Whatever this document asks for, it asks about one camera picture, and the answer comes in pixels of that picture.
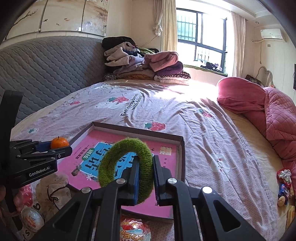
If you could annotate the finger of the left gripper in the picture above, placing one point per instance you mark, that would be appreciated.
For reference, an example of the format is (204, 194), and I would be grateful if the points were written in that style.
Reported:
(50, 155)
(26, 147)

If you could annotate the pile of folded clothes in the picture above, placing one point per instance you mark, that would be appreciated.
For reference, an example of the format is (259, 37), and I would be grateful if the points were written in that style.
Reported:
(125, 60)

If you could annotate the orange mandarin with stem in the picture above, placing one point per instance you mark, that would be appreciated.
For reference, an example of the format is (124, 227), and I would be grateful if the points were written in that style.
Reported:
(59, 142)

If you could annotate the floral wall painting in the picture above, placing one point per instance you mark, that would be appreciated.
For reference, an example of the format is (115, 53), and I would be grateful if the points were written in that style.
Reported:
(62, 15)

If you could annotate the blue surprise egg toy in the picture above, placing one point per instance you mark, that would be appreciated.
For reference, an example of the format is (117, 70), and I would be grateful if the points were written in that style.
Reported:
(133, 230)

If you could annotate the dark framed window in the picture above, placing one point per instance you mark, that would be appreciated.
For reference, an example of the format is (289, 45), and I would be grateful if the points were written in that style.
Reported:
(202, 39)

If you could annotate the pink strawberry bear bedsheet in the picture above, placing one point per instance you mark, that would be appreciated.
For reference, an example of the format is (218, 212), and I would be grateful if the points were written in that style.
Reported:
(222, 150)

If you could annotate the small colourful doll toy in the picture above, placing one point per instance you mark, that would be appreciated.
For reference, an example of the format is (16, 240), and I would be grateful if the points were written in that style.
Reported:
(285, 183)

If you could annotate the cream drawstring mesh pouch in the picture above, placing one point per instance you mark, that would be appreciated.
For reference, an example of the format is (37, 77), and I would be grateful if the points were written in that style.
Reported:
(52, 194)

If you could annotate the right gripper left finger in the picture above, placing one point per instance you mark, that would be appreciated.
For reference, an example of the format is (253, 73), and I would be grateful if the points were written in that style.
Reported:
(94, 213)

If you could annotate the cream curtain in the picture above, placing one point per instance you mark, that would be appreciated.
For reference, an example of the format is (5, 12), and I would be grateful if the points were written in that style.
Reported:
(239, 26)
(165, 24)

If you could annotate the grey quilted headboard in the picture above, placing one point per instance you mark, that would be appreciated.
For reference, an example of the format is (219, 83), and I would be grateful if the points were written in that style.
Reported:
(48, 69)

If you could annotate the red surprise egg toy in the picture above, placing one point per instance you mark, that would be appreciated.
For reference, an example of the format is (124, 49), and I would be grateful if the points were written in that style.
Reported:
(31, 216)

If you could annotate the cream right curtain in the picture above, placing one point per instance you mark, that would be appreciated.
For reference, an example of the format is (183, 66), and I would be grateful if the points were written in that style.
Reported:
(239, 26)

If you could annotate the pink quilted blanket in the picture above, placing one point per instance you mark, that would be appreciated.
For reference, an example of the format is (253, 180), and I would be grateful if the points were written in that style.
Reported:
(271, 111)

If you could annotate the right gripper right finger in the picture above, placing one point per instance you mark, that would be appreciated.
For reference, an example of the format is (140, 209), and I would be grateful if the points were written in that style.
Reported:
(199, 213)

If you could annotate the cream left curtain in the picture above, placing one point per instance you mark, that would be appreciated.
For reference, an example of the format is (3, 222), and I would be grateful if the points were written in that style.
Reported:
(165, 24)

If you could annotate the white air conditioner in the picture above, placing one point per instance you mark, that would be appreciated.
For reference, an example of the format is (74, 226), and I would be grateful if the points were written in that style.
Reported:
(272, 34)

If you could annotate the black flat television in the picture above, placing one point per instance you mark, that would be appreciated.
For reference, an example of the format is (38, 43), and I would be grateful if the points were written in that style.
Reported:
(294, 77)

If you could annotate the left hand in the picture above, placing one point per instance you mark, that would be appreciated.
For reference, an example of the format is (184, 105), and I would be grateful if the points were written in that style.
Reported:
(18, 199)

